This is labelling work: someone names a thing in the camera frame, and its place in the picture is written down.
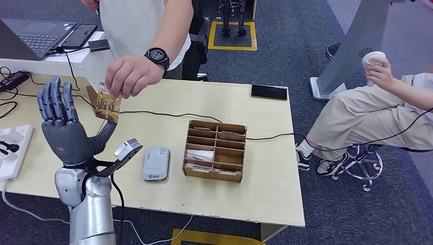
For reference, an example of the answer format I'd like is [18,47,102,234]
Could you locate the wooden slotted card organiser box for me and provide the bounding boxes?
[182,119,248,184]

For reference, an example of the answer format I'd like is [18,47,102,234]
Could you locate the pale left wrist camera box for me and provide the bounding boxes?
[113,138,143,162]

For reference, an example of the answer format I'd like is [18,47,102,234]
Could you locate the yellow floor tape square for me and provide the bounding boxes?
[208,20,258,52]

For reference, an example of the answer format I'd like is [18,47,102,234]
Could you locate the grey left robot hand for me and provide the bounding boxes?
[36,76,118,167]

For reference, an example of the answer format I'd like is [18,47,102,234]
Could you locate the white handheld controller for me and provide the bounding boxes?
[361,51,387,87]

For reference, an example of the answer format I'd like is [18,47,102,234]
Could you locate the small black box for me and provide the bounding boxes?
[88,39,111,53]

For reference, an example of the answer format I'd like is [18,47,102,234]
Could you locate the black wristwatch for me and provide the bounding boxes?
[143,47,171,72]

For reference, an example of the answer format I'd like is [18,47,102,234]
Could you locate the black rounded floor object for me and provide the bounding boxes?
[325,42,342,61]

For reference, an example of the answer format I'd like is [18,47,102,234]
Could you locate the chrome wheeled stool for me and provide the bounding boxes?
[333,143,384,193]

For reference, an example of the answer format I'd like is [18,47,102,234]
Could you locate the black smartphone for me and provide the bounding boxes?
[251,84,288,101]

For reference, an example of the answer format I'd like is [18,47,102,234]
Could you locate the seated person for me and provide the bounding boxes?
[296,51,433,177]

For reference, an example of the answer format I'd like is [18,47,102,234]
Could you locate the seated person's hand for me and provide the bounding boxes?
[364,57,396,91]

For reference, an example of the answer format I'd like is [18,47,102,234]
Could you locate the black tablet device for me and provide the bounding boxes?
[61,23,98,48]

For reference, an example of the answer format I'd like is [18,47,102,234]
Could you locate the white power cable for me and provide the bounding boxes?
[2,179,194,245]

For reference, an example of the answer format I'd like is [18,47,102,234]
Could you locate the black looped cable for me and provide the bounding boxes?
[0,66,18,119]

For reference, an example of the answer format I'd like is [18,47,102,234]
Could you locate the person's right hand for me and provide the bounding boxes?
[81,0,101,11]

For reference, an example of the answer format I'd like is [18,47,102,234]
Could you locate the black plug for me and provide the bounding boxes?
[0,140,20,154]

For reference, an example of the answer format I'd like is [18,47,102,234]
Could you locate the grey laptop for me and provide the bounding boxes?
[0,18,77,62]

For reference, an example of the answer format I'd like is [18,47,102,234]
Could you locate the small black humanoid robot legs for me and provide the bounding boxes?
[219,0,248,38]

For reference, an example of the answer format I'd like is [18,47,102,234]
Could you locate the grey white card reader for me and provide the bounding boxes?
[142,146,171,182]

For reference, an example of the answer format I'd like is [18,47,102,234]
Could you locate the autumn trees picture ID card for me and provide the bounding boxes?
[94,82,123,123]

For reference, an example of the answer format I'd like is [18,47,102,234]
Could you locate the thin black laptop cable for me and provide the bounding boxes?
[29,46,82,92]

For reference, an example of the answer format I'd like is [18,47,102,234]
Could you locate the brown cardboard piece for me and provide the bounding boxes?
[86,84,102,110]

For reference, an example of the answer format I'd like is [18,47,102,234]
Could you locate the black office chair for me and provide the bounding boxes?
[182,0,210,82]

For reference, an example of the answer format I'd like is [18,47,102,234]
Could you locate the long black desk cable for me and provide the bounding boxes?
[0,88,433,152]

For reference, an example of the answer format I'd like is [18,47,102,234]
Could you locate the white power strip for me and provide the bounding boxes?
[0,124,36,181]

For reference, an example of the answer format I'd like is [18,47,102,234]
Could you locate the person's left hand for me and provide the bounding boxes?
[105,55,165,100]

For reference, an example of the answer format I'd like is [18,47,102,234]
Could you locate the white cards in organiser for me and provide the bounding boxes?
[186,149,215,162]

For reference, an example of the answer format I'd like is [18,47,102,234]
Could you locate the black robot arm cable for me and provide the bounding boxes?
[110,172,126,245]

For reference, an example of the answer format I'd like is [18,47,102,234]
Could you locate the black power adapter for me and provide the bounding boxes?
[0,71,31,92]

